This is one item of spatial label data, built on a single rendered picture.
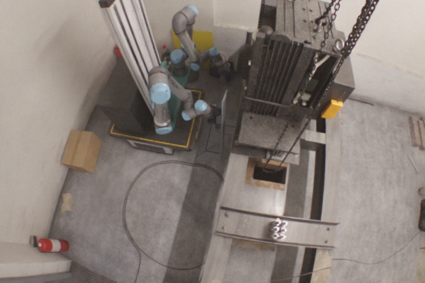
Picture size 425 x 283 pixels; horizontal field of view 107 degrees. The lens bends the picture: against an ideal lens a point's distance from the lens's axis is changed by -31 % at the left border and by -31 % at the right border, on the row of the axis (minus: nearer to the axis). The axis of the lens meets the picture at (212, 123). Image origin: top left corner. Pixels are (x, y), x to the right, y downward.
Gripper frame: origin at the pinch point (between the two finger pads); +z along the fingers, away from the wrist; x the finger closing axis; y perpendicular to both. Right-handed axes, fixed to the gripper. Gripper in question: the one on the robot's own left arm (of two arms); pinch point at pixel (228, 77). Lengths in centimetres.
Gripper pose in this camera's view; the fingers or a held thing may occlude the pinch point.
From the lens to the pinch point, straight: 198.1
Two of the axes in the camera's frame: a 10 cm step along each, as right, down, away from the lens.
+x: 3.2, -7.9, 5.2
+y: 8.4, -0.1, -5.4
